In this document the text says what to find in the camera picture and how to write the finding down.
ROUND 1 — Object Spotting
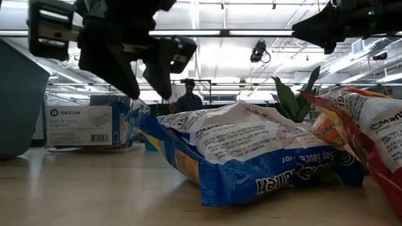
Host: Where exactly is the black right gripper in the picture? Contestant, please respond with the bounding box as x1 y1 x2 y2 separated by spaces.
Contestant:
291 0 369 55

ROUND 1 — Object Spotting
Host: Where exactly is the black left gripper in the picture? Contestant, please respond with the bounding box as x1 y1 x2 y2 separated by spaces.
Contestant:
26 0 198 100

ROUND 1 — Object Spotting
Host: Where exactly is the orange Maruchan ramen pack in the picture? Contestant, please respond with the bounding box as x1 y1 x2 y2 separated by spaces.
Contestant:
311 112 356 152

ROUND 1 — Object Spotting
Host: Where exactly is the red Maruchan ramen pack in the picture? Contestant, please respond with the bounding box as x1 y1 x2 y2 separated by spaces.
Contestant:
299 87 402 221

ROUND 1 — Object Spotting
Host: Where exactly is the blue Maruchan ramen pack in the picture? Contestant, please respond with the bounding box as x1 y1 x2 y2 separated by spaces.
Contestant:
139 100 367 208

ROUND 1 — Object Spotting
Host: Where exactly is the person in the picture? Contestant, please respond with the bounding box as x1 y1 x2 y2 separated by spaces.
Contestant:
175 82 204 114

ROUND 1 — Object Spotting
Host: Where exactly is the white ceiling air vent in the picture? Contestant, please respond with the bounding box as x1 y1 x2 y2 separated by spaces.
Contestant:
351 38 366 55

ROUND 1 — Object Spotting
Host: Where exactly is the black ceiling spotlight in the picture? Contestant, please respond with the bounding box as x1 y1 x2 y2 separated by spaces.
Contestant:
372 51 389 62
249 40 272 64

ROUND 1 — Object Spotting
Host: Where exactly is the black overhead light bar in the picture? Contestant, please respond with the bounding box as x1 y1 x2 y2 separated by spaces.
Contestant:
0 28 402 38

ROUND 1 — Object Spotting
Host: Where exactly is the clear plastic organizer bin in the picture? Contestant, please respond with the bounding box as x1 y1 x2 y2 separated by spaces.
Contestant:
41 93 151 154

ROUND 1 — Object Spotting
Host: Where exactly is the small teal plastic bin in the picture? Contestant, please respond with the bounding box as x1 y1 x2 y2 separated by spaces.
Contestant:
144 136 158 153

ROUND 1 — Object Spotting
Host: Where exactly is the green artificial succulent plant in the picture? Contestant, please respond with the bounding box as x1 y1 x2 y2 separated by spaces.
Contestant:
271 65 322 124

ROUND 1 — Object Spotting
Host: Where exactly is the large teal plastic bin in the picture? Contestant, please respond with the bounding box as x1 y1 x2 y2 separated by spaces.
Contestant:
0 37 52 160

